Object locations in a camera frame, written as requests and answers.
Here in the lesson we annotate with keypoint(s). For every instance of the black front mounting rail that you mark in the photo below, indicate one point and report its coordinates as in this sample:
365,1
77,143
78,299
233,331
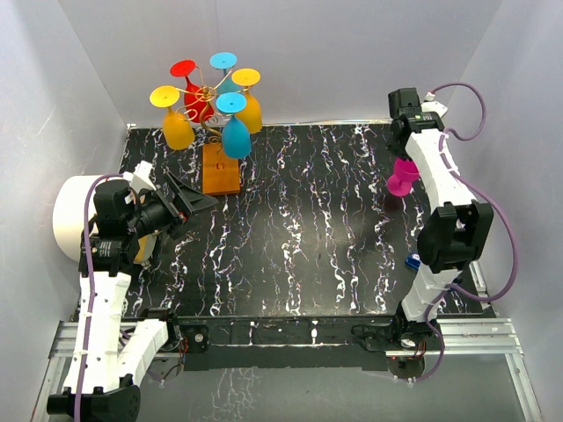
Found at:
368,342

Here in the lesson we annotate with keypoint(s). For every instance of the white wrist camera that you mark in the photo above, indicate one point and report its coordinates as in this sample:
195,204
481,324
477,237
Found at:
139,178
431,105

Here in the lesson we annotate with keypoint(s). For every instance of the blue stapler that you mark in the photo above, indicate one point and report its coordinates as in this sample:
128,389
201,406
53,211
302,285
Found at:
413,261

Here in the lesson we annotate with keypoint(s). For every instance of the white cylinder drum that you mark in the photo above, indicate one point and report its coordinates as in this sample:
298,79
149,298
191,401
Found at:
68,220

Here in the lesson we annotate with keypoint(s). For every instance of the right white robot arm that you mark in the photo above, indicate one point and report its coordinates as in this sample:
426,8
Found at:
455,233

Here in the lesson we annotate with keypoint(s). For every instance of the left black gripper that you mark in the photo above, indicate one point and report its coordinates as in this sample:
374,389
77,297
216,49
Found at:
186,201

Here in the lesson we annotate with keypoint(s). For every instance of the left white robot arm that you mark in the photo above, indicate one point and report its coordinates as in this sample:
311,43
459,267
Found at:
108,224

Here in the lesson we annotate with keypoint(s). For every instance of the magenta wine glass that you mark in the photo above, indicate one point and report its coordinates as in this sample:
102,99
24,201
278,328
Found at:
400,183

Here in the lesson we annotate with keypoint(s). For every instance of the teal wine glass back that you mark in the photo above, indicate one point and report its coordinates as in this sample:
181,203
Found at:
225,61

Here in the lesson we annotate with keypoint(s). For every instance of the blue wine glass front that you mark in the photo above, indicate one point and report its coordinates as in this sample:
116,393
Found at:
236,137

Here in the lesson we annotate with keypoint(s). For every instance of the gold wire glass rack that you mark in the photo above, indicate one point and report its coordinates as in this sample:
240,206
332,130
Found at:
210,94

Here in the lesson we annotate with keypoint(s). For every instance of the orange glass yellow base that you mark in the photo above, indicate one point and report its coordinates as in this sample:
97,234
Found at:
176,127
251,115

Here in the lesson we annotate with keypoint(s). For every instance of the orange wooden rack base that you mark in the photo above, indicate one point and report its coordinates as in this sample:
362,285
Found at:
220,172

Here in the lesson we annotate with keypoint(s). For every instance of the red wine glass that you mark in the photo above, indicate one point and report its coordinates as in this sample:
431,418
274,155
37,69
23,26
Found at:
196,106

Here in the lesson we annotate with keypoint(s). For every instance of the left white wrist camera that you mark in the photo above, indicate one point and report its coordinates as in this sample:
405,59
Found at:
139,178

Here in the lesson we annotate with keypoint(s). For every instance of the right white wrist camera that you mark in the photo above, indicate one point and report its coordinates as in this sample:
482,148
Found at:
431,105

